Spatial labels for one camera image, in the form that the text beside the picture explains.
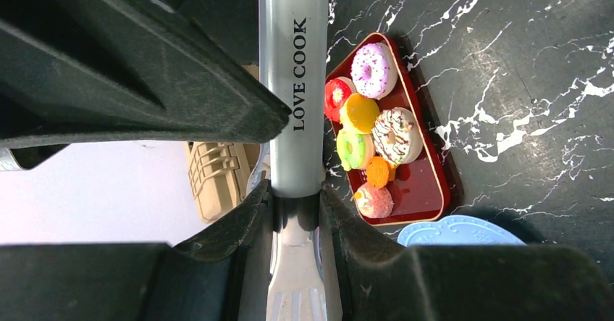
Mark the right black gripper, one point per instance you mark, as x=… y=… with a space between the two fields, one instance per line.
x=80 y=71

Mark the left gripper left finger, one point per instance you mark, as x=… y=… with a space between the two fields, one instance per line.
x=220 y=273

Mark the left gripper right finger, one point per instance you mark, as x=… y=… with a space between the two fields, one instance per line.
x=381 y=280

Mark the blue three-tier cake stand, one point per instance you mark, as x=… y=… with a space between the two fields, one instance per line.
x=455 y=230

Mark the red rectangular tray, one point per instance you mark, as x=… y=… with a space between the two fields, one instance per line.
x=420 y=190

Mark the purple glazed donut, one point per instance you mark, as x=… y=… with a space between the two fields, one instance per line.
x=372 y=71

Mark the silver metal tongs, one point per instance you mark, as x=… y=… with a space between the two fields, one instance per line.
x=292 y=65

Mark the pink sugared cake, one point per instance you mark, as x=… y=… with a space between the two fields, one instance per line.
x=373 y=202

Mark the tan plastic toolbox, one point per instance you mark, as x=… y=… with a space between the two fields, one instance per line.
x=218 y=173

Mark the orange cookie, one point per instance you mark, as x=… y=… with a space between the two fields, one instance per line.
x=379 y=172

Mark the green glazed donut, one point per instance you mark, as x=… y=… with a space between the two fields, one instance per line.
x=355 y=150

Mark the yellow cake slice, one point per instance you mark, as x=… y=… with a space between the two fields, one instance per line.
x=358 y=114

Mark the red glazed donut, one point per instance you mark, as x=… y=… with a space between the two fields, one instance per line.
x=336 y=92

